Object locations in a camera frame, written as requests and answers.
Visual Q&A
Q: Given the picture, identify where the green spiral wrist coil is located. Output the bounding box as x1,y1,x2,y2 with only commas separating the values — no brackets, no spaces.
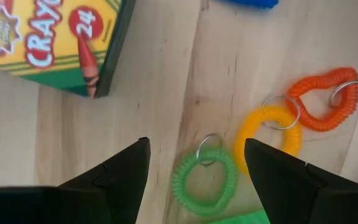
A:
171,133,239,218

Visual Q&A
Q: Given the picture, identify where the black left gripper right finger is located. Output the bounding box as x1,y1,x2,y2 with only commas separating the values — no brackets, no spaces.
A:
244,138,358,224

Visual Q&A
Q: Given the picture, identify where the green yellow crayon box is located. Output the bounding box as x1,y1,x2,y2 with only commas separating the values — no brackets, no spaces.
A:
0,0,137,99

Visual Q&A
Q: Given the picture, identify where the orange spiral wrist coil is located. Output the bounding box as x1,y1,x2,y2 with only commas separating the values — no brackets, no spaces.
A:
286,67,358,133

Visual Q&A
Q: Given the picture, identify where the blue spiral wrist coil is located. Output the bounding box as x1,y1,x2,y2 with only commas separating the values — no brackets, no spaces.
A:
218,0,280,9

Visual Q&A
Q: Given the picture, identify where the yellow spiral wrist coil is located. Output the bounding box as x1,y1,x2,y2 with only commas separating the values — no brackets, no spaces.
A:
233,95,303,175

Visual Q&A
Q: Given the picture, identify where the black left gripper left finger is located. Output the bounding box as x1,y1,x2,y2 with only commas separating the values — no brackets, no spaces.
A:
0,136,152,224

